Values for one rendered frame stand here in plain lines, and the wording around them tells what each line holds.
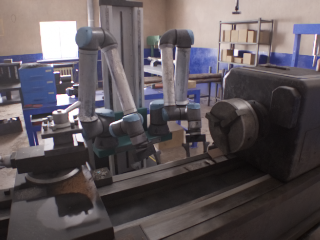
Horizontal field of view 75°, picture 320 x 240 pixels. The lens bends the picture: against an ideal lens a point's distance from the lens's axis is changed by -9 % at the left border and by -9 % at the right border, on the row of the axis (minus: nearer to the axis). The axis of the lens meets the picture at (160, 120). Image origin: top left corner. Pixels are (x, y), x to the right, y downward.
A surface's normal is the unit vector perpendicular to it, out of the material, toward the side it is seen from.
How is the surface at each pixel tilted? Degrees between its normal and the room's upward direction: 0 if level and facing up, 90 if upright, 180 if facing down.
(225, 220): 0
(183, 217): 0
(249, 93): 90
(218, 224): 0
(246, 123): 65
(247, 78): 90
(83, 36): 83
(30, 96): 90
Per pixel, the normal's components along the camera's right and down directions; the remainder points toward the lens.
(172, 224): 0.00, -0.95
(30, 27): 0.46, 0.29
